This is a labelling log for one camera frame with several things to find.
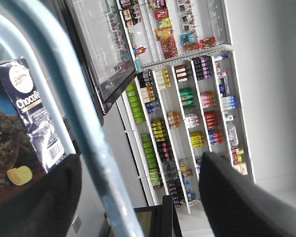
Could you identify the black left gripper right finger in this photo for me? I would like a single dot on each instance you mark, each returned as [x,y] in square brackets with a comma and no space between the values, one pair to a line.
[236,207]

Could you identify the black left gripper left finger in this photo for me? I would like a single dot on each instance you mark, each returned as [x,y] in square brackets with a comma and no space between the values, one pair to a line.
[46,208]

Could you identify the chocolate cookie box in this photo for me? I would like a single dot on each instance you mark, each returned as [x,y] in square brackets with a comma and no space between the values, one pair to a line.
[29,144]

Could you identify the light blue plastic basket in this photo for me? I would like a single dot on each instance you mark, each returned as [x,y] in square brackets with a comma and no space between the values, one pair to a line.
[28,28]

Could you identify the black wood display stand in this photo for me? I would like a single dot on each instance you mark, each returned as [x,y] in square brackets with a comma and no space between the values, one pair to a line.
[159,220]

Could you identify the white store shelving unit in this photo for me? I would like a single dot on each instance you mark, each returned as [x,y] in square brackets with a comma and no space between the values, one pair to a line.
[185,99]

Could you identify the white chest freezer far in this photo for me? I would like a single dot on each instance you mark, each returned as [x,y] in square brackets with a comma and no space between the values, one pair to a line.
[100,30]

